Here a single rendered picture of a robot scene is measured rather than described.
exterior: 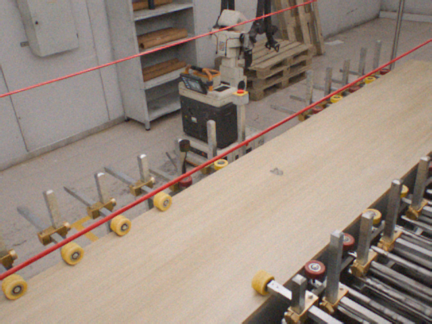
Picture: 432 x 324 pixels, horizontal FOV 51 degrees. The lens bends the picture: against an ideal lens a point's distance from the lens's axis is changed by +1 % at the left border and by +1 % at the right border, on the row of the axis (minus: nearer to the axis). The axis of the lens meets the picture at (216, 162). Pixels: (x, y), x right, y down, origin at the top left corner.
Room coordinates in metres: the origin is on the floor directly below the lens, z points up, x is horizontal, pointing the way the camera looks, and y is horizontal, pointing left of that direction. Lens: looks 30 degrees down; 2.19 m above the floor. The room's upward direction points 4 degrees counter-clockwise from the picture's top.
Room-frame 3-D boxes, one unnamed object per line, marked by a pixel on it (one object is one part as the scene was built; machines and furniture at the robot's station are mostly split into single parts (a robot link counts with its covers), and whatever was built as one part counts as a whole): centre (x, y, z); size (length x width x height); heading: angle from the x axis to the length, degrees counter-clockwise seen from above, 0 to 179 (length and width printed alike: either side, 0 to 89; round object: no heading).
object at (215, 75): (3.83, 0.03, 0.87); 0.23 x 0.15 x 0.11; 43
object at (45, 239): (1.63, 0.75, 0.95); 0.14 x 0.06 x 0.05; 134
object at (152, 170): (2.23, 0.31, 0.84); 0.43 x 0.03 x 0.04; 44
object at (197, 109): (3.84, 0.01, 0.59); 0.55 x 0.34 x 0.83; 43
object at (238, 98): (2.52, -0.17, 1.18); 0.07 x 0.07 x 0.08; 44
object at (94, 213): (1.81, 0.57, 0.95); 0.14 x 0.06 x 0.05; 134
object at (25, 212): (1.66, 0.81, 0.95); 0.50 x 0.04 x 0.04; 44
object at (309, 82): (3.03, -0.71, 0.92); 0.04 x 0.04 x 0.48; 44
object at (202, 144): (3.90, -0.05, 0.16); 0.67 x 0.64 x 0.25; 133
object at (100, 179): (1.82, 0.56, 0.89); 0.04 x 0.04 x 0.48; 44
